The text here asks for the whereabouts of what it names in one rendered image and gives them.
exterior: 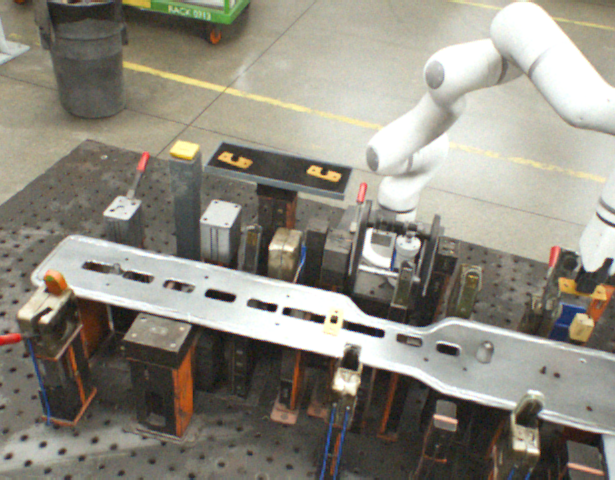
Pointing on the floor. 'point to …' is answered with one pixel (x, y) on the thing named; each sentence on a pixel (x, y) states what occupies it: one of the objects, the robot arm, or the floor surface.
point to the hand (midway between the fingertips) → (586, 279)
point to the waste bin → (85, 53)
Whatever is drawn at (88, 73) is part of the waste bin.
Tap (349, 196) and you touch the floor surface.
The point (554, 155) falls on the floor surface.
